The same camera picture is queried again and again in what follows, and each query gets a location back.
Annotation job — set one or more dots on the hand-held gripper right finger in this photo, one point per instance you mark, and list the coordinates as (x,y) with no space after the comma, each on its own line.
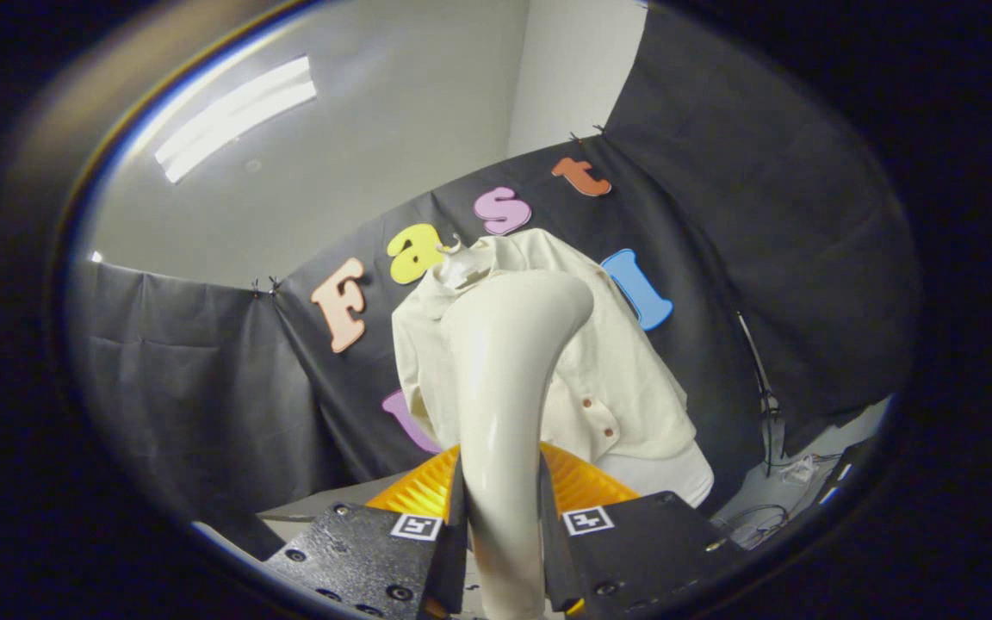
(642,551)

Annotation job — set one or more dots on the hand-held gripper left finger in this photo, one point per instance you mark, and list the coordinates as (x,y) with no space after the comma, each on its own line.
(358,551)

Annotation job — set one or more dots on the cream button shirt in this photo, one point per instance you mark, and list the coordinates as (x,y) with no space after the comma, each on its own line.
(616,379)

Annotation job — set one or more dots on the white garment steamer head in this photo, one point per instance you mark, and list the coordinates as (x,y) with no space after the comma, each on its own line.
(500,387)

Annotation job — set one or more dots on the white clothes hanger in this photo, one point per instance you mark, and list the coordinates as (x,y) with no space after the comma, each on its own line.
(461,269)

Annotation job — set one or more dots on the grey cabinet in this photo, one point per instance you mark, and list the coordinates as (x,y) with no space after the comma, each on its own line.
(324,502)

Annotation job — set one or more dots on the white power adapter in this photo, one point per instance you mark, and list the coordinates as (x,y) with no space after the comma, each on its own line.
(797,469)

